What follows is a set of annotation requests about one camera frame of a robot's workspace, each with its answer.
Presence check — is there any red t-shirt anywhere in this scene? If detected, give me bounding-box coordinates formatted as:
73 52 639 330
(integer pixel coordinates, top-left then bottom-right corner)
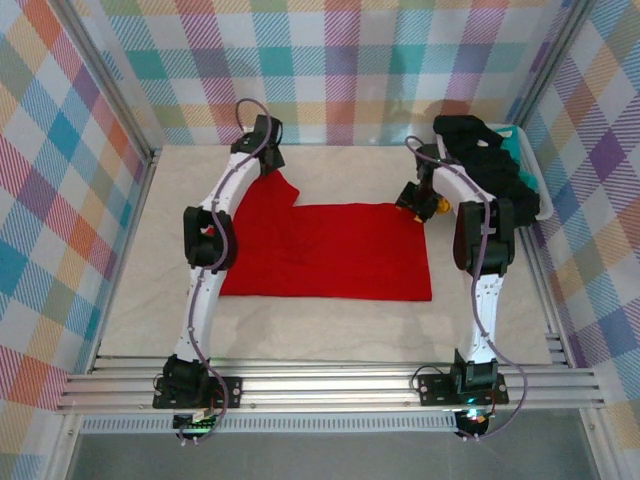
219 171 434 304

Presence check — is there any black t-shirt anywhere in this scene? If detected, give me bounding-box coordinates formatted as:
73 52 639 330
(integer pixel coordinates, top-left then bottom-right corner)
432 113 545 229

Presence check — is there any teal t-shirt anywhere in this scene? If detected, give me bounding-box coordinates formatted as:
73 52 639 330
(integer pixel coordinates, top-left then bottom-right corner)
494 124 542 194

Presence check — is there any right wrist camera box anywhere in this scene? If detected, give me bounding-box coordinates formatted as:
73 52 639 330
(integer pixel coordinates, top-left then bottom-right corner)
394 181 419 212

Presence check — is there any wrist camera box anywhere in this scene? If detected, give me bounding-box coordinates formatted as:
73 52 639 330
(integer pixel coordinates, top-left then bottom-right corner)
394 181 419 212
251 115 283 148

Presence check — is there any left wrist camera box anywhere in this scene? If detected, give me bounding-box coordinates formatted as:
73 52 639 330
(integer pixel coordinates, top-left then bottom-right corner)
251 115 283 148

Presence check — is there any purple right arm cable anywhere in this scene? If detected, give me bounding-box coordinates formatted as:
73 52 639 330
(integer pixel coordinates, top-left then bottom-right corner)
404 134 530 444

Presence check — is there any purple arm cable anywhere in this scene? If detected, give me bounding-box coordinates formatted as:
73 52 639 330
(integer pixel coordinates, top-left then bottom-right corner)
175 98 277 446
404 134 530 444

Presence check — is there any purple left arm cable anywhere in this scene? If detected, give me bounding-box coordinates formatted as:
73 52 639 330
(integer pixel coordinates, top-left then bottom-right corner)
175 98 277 446

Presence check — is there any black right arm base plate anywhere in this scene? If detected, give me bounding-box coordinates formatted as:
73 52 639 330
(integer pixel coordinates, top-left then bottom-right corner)
417 372 511 408

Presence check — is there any aluminium corner post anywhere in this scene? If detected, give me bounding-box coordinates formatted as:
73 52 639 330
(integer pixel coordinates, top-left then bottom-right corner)
507 0 601 132
52 0 164 166

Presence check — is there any aluminium cross rail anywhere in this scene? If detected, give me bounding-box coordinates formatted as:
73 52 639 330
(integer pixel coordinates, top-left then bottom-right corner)
55 355 610 415

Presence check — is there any grey slotted cable duct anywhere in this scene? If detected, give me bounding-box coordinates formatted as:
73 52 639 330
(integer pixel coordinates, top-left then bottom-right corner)
79 416 462 434

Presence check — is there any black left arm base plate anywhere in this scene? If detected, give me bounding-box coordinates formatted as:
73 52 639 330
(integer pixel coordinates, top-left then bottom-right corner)
152 375 244 411

